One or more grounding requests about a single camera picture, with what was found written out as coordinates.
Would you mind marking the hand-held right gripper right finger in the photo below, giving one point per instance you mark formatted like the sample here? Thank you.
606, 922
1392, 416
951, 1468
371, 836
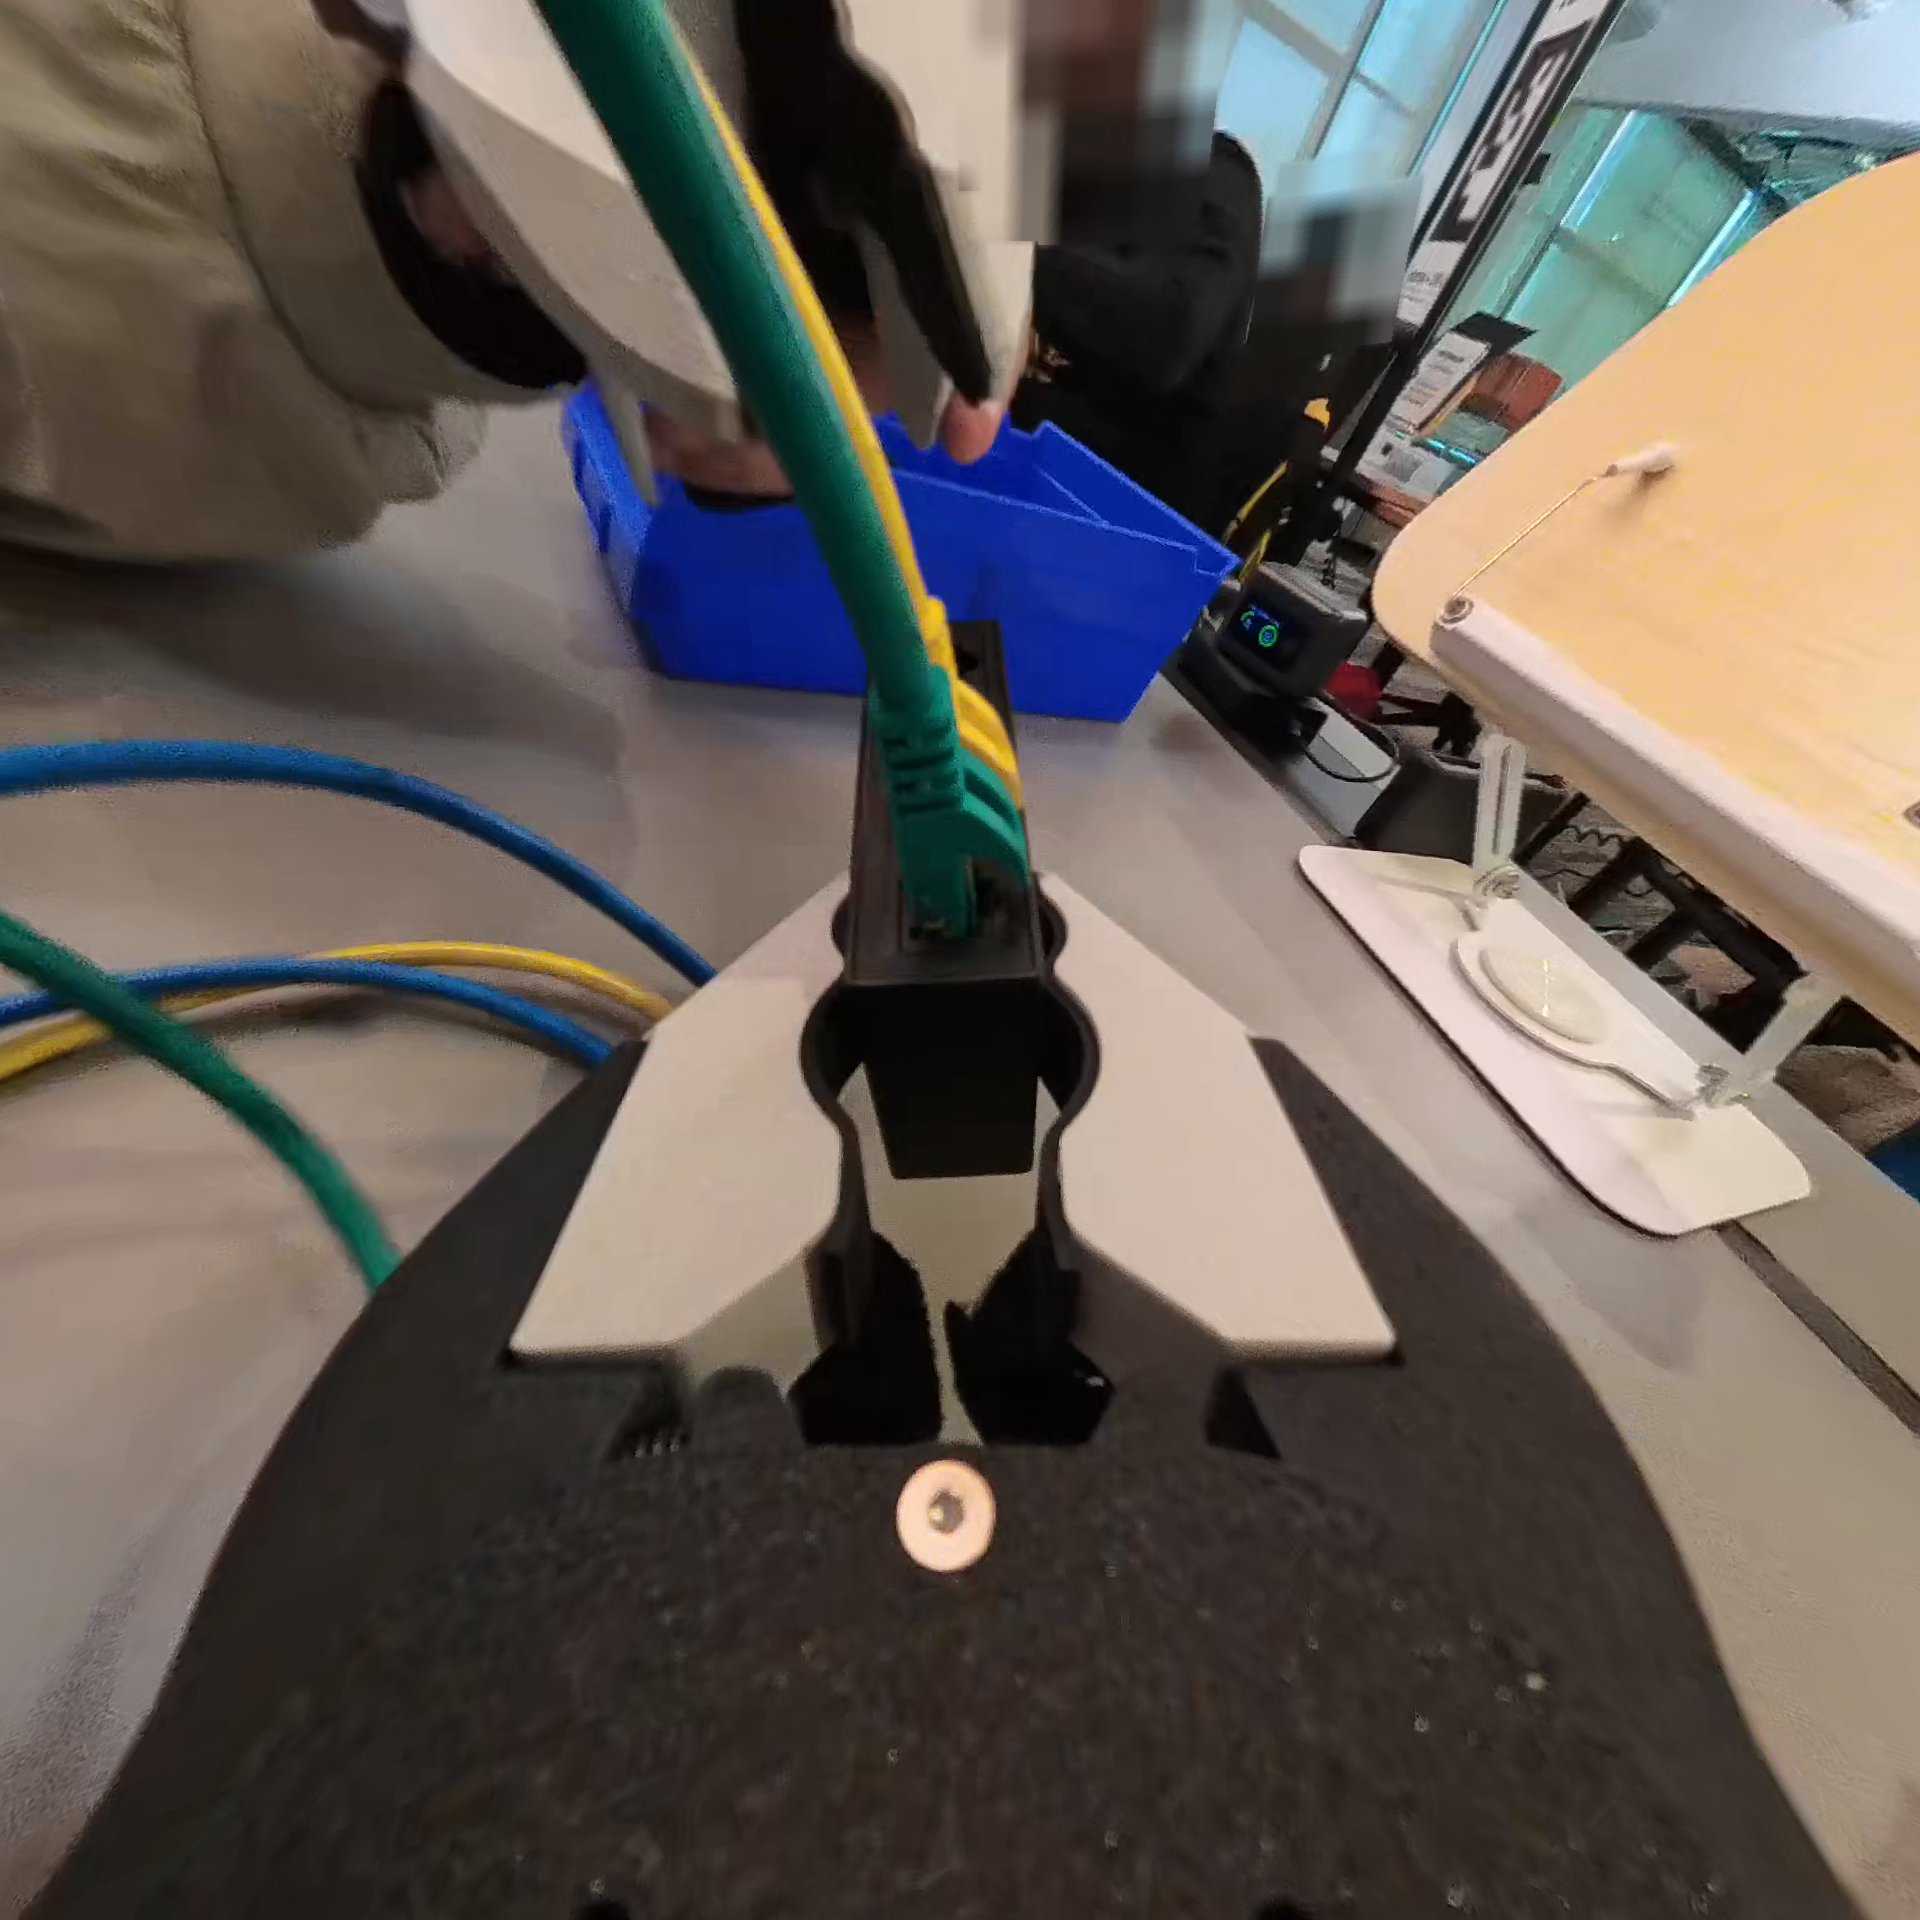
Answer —
1200, 1154

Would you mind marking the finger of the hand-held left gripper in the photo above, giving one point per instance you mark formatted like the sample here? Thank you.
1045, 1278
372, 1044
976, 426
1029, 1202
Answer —
905, 369
584, 225

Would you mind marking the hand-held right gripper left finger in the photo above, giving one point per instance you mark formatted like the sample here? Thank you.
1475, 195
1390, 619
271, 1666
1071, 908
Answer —
704, 1154

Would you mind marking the black ethernet switch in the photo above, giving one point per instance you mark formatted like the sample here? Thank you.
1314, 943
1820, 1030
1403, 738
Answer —
960, 1080

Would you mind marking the blue plastic bin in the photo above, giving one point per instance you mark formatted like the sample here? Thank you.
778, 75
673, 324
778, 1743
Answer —
1051, 600

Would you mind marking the person's left forearm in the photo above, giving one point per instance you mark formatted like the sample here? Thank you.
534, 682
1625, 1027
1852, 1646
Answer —
181, 270

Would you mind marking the white stand base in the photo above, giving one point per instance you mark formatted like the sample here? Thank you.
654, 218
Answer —
1590, 1111

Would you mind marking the black power station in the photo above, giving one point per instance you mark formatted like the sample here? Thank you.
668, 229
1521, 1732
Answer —
1274, 631

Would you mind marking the printed tag sign stand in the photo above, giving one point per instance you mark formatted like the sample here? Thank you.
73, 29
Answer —
1509, 134

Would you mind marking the wooden tilting board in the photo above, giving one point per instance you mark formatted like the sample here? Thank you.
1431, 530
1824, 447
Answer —
1725, 570

